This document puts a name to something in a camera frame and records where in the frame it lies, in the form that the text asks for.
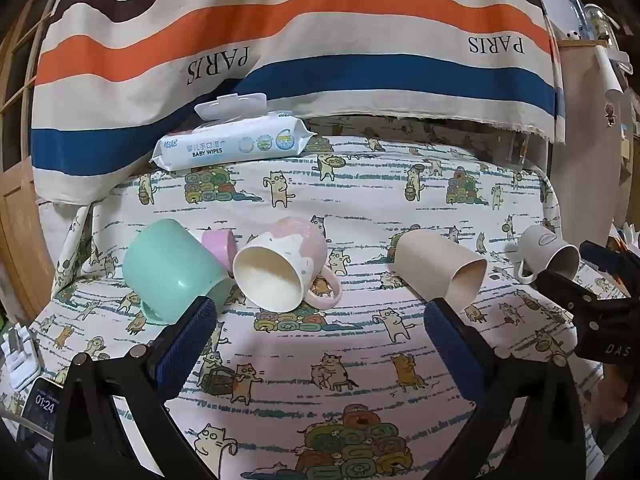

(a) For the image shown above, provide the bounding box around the clear bottle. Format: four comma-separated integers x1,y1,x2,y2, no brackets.
582,4,622,52

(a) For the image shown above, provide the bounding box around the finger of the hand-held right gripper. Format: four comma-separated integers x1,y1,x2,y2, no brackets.
532,270,602,322
580,241,640,287

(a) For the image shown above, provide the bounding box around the wooden cabinet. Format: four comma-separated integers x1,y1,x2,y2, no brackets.
556,35,640,233

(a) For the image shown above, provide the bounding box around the cat printed blanket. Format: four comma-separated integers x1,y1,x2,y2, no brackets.
27,115,621,480

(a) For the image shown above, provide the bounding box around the pink and white mug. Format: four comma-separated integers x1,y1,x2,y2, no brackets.
232,216,343,312

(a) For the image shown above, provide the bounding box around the baby wipes pack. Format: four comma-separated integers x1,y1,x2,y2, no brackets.
149,92,318,171

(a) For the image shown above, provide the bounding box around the striped cloth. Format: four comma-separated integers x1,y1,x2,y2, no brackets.
30,0,568,206

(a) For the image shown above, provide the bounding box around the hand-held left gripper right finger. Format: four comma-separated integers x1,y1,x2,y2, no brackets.
424,297,587,480

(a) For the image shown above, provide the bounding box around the white paper roll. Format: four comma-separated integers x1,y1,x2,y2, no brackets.
592,45,627,102

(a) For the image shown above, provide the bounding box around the white charger plug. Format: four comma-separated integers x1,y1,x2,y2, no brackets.
0,324,41,391

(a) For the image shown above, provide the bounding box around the person's right hand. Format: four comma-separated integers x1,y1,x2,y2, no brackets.
597,362,635,426

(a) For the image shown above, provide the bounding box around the small pink cup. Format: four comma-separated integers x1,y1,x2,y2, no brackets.
201,228,241,277

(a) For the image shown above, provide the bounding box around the grey mug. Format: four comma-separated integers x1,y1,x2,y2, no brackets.
513,225,582,285

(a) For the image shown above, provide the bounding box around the mint green cup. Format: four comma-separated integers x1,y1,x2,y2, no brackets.
122,218,236,325

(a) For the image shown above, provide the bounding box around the beige cup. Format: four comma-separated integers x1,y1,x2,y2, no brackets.
395,231,488,307

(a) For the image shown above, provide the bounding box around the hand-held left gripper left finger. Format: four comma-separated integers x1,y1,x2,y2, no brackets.
52,296,218,480

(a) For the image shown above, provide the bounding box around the smartphone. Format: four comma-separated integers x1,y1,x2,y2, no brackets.
19,377,68,480

